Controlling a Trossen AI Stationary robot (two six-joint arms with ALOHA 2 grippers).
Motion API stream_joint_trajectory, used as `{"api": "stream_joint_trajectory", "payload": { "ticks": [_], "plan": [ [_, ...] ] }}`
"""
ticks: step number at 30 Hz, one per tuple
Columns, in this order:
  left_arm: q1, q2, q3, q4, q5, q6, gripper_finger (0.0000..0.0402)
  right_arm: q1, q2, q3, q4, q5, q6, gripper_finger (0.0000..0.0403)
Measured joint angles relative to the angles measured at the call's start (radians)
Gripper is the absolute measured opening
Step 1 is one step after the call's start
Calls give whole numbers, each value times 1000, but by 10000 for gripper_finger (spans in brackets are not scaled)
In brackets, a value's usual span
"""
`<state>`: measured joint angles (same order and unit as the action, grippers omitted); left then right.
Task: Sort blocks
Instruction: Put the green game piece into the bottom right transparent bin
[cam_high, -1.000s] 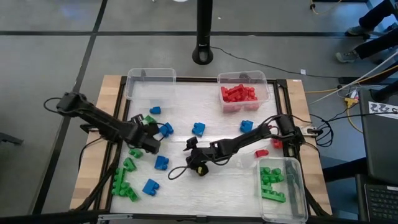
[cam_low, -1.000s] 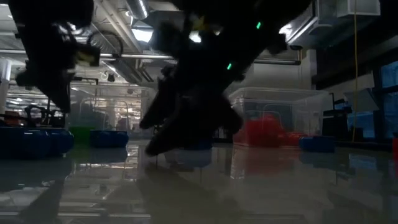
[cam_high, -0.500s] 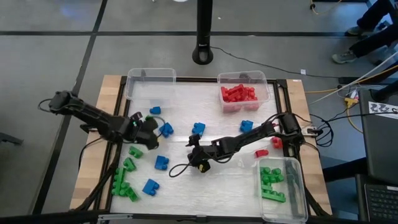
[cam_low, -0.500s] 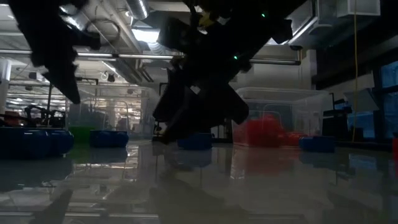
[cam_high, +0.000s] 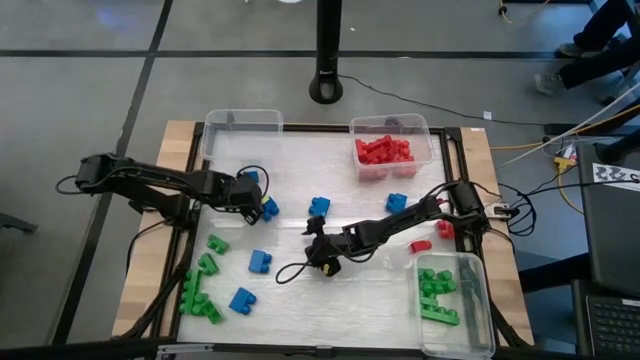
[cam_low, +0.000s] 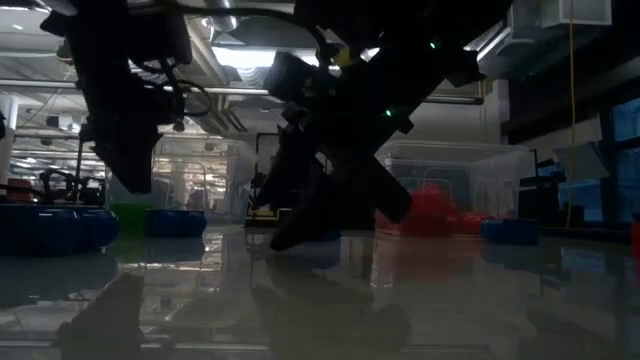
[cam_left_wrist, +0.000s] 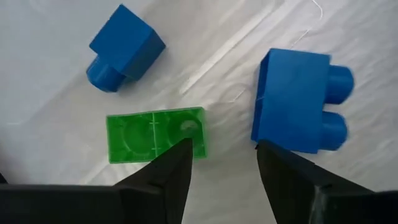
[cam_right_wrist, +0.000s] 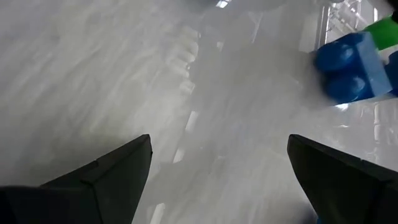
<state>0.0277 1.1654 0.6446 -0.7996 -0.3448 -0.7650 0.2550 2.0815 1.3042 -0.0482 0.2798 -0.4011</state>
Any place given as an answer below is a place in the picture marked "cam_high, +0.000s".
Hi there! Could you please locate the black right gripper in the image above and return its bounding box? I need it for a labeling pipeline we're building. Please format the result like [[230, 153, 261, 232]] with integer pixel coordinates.
[[300, 227, 357, 279]]

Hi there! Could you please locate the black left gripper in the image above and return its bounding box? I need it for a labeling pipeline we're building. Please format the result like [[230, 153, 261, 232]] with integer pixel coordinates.
[[215, 172, 271, 227]]

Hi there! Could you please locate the clear plastic bin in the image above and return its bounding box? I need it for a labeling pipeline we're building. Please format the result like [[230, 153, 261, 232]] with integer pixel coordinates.
[[199, 108, 285, 175], [348, 112, 437, 184], [412, 251, 497, 360]]

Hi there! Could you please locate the white textured table mat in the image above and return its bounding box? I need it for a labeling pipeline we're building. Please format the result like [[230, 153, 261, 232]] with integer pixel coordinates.
[[177, 130, 454, 350]]

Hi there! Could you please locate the black standing pole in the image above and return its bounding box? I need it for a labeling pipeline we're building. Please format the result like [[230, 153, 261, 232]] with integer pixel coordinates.
[[307, 0, 345, 106]]

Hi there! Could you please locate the white connector box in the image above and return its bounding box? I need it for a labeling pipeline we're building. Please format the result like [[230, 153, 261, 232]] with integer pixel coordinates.
[[484, 201, 514, 219]]

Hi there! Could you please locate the dark blue desk beam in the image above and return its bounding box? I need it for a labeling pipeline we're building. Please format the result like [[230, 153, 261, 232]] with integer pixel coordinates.
[[517, 252, 592, 295]]

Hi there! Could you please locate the grey furniture leg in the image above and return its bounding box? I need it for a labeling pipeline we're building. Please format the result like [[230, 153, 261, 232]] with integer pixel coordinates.
[[0, 210, 39, 235]]

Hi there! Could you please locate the yellow power plug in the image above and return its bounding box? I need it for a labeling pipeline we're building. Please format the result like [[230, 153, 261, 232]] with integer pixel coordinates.
[[552, 155, 579, 174]]

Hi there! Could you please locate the person's shoe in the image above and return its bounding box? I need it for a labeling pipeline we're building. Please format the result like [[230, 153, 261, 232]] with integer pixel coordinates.
[[557, 42, 586, 58], [533, 72, 564, 97]]

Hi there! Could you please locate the dark laptop lid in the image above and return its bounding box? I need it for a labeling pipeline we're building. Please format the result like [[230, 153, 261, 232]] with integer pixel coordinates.
[[577, 143, 640, 297]]

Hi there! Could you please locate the laptop keyboard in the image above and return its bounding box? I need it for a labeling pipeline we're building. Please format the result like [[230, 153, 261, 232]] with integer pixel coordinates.
[[584, 294, 640, 360]]

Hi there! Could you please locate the white printed label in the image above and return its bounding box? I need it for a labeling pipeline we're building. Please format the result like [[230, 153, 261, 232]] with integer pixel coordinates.
[[592, 162, 640, 194]]

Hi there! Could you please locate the person's leg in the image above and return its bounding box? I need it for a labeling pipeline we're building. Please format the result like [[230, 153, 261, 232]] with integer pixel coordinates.
[[572, 0, 640, 51], [557, 37, 640, 91]]

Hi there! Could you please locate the white rod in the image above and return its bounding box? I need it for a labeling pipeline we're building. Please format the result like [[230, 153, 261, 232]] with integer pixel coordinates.
[[499, 82, 640, 169]]

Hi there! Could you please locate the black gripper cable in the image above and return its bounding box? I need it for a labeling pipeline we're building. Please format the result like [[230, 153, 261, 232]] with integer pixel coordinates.
[[274, 260, 321, 286]]

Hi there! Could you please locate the black table frame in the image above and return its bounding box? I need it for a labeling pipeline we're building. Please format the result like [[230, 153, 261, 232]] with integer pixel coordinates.
[[117, 122, 524, 351]]

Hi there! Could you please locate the black floor cable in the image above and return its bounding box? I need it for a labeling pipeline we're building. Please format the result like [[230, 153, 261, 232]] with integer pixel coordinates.
[[338, 73, 549, 127]]

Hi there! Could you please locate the black cable bundle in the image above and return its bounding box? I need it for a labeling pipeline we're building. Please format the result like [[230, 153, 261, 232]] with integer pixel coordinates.
[[497, 180, 539, 238]]

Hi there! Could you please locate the black metal rail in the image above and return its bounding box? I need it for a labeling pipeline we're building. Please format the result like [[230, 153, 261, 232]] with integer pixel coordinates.
[[0, 337, 501, 360]]

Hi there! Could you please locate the yellow cable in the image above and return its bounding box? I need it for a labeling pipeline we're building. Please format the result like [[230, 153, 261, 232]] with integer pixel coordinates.
[[498, 0, 551, 25], [489, 103, 640, 151]]

